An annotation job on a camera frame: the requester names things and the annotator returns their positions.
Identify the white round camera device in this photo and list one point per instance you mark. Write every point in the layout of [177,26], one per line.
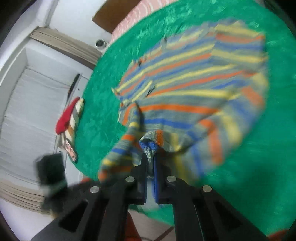
[100,45]

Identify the green floral bedspread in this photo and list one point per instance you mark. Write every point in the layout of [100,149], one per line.
[258,178]

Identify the striped brown white pillow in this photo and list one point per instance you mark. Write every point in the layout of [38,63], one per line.
[76,107]

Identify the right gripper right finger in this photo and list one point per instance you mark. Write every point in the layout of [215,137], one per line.
[200,213]

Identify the striped knit sweater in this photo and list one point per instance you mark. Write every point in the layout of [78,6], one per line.
[190,100]

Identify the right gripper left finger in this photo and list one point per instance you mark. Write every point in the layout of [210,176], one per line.
[95,211]

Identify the orange rug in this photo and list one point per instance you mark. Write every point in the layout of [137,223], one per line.
[131,233]

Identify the beige curtain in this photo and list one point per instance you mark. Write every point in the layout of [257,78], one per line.
[75,49]

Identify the pink striped bed sheet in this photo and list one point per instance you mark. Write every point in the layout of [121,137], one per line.
[143,9]

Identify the red folded garment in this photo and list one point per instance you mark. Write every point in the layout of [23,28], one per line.
[64,120]

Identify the brown wooden headboard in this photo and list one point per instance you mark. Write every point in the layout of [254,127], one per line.
[112,13]

